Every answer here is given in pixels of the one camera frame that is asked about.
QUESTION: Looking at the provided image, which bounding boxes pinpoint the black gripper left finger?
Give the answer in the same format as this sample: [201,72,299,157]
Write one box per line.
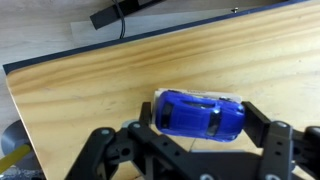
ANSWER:
[139,102,152,126]

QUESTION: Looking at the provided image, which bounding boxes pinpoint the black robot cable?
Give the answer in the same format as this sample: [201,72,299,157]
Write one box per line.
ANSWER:
[111,0,127,40]

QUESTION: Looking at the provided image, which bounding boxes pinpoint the wooden side table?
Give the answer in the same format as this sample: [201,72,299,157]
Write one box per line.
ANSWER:
[7,0,320,180]

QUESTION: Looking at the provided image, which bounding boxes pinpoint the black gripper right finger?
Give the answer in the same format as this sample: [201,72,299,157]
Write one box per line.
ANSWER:
[242,101,271,148]

